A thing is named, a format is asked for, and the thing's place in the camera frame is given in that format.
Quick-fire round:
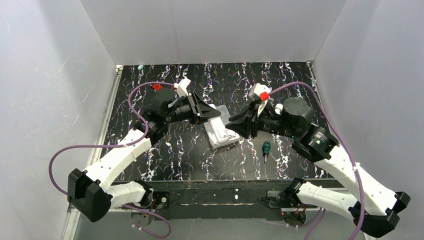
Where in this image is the white plastic faucet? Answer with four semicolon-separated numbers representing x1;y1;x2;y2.
274;103;284;116

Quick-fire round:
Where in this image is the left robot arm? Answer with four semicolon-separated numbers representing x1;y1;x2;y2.
67;89;221;222

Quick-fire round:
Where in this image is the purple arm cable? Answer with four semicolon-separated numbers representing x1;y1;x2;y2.
48;81;173;239
268;81;366;240

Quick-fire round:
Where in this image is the clear plastic screw box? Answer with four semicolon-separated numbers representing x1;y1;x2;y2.
203;104;241;149

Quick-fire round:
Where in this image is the red handled adjustable wrench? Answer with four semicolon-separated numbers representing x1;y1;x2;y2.
151;83;163;92

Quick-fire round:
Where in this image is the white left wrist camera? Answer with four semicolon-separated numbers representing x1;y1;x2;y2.
173;78;191;97

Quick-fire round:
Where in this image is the green handled screwdriver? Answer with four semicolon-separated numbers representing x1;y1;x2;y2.
262;141;271;164

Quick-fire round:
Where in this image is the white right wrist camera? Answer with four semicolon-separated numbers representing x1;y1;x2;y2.
247;83;272;117

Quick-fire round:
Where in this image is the white remote control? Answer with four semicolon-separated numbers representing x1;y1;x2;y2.
208;117;230;144

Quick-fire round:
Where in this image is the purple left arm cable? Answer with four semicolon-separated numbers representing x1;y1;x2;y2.
48;81;173;239

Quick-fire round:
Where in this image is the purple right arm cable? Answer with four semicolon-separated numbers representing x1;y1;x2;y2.
268;81;366;240

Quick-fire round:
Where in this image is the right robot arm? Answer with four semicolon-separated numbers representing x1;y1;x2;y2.
226;97;411;238

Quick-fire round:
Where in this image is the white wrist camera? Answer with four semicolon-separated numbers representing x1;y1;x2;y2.
247;83;272;117
173;78;191;97

